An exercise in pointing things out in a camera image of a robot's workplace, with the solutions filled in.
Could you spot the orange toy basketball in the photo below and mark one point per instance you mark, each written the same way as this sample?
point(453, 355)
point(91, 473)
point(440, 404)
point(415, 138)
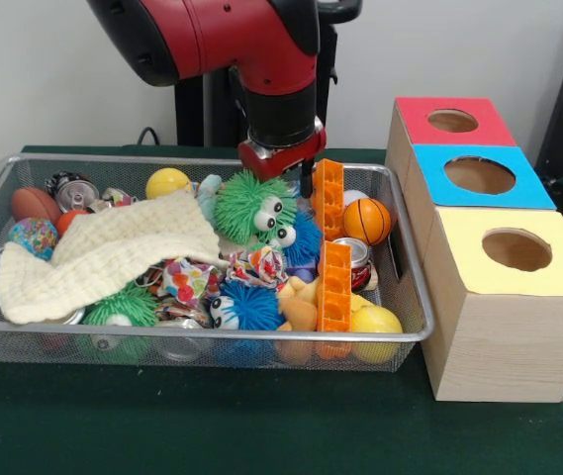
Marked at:
point(366, 221)

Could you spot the cream knitted cloth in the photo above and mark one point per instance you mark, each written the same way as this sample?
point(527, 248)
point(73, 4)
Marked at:
point(113, 247)

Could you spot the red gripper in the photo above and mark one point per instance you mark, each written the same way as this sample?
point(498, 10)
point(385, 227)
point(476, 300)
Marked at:
point(276, 161)

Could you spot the wooden box with three holes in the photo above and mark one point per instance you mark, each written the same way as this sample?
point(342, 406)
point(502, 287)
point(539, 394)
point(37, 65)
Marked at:
point(508, 346)

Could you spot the green spiky toy with eyes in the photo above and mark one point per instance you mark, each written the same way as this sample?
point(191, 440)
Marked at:
point(239, 203)

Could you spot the silver mesh bin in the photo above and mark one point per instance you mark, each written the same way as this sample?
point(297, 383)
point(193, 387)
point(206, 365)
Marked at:
point(24, 346)

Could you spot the orange plastic building block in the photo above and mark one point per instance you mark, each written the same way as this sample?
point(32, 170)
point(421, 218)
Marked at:
point(335, 292)
point(330, 208)

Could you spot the blue spiky toy with eyes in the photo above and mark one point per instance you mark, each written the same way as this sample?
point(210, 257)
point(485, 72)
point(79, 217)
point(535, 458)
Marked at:
point(251, 304)

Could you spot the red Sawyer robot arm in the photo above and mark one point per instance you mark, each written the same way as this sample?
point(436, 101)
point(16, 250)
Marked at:
point(212, 39)

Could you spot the colourful globe ball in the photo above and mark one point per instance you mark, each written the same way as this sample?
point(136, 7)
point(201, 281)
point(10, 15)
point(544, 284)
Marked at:
point(33, 237)

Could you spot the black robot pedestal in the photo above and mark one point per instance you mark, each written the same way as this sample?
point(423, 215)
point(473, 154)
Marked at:
point(192, 114)

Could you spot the dark green table cloth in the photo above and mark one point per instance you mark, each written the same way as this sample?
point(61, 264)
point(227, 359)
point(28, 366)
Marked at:
point(261, 420)

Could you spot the yellow ball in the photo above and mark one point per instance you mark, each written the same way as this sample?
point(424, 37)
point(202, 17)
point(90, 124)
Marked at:
point(377, 321)
point(166, 183)

